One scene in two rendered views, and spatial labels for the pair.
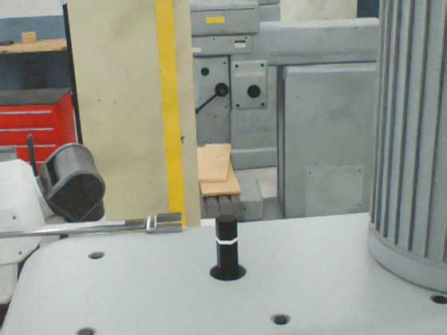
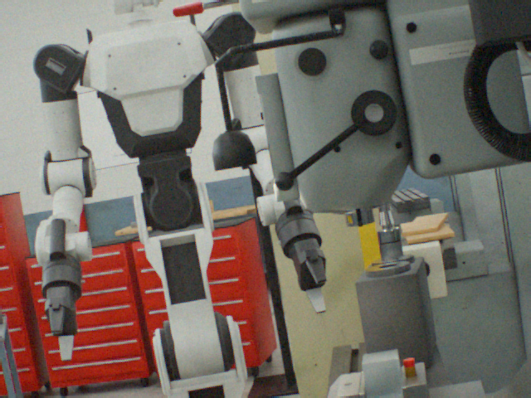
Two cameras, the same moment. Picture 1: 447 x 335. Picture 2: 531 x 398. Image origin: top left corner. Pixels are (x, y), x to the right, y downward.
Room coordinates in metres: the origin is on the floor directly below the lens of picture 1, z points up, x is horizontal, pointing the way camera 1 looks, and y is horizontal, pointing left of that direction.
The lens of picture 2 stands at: (-1.03, -0.18, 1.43)
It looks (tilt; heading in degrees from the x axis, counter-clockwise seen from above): 3 degrees down; 11
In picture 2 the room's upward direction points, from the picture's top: 10 degrees counter-clockwise
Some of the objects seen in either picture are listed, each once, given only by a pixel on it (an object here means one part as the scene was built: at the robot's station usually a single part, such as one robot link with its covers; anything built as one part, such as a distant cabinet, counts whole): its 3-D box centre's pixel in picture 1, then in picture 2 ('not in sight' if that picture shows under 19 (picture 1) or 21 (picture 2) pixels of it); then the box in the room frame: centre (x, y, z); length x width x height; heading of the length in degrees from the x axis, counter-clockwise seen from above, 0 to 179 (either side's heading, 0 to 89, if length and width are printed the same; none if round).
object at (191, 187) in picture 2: not in sight; (170, 205); (1.22, 0.51, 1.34); 0.14 x 0.13 x 0.12; 107
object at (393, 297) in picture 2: not in sight; (397, 310); (0.90, -0.02, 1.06); 0.22 x 0.12 x 0.20; 178
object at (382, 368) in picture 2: not in sight; (382, 376); (0.33, -0.03, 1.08); 0.06 x 0.05 x 0.06; 3
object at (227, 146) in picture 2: not in sight; (232, 148); (0.54, 0.18, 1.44); 0.07 x 0.07 x 0.06
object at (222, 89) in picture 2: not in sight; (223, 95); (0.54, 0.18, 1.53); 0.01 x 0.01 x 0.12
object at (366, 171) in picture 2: not in sight; (343, 110); (0.57, -0.01, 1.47); 0.21 x 0.19 x 0.32; 6
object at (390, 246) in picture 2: not in sight; (390, 245); (0.95, -0.02, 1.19); 0.05 x 0.05 x 0.05
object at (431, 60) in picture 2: not in sight; (456, 91); (0.58, -0.20, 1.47); 0.24 x 0.19 x 0.26; 6
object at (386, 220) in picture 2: not in sight; (382, 201); (0.95, -0.02, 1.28); 0.03 x 0.03 x 0.11
